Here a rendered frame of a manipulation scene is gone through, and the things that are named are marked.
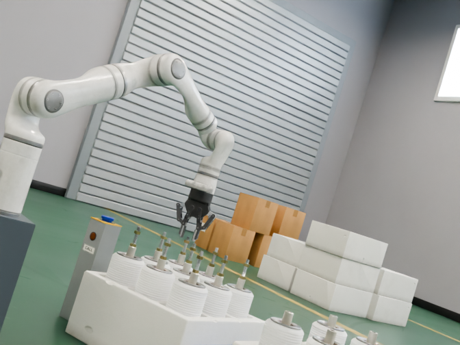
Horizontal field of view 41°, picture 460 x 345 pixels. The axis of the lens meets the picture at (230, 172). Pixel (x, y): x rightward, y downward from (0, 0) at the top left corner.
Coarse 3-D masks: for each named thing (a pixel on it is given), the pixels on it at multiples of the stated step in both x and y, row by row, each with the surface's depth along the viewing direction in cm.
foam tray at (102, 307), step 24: (96, 288) 167; (120, 288) 163; (72, 312) 170; (96, 312) 165; (120, 312) 161; (144, 312) 156; (168, 312) 152; (96, 336) 164; (120, 336) 159; (144, 336) 155; (168, 336) 151; (192, 336) 152; (216, 336) 161; (240, 336) 171
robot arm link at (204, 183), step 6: (198, 174) 192; (186, 180) 188; (198, 180) 191; (204, 180) 190; (210, 180) 191; (216, 180) 193; (192, 186) 187; (198, 186) 187; (204, 186) 186; (210, 186) 186; (210, 192) 186
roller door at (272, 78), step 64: (192, 0) 693; (256, 0) 738; (192, 64) 703; (256, 64) 750; (320, 64) 802; (128, 128) 671; (192, 128) 713; (256, 128) 761; (320, 128) 816; (128, 192) 681; (256, 192) 776
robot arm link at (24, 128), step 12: (24, 84) 142; (12, 96) 142; (24, 96) 140; (12, 108) 142; (24, 108) 142; (12, 120) 142; (24, 120) 144; (36, 120) 148; (12, 132) 140; (24, 132) 140; (36, 132) 143; (36, 144) 142
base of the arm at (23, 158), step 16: (16, 144) 139; (0, 160) 140; (16, 160) 140; (32, 160) 142; (0, 176) 139; (16, 176) 140; (32, 176) 144; (0, 192) 139; (16, 192) 140; (0, 208) 139; (16, 208) 141
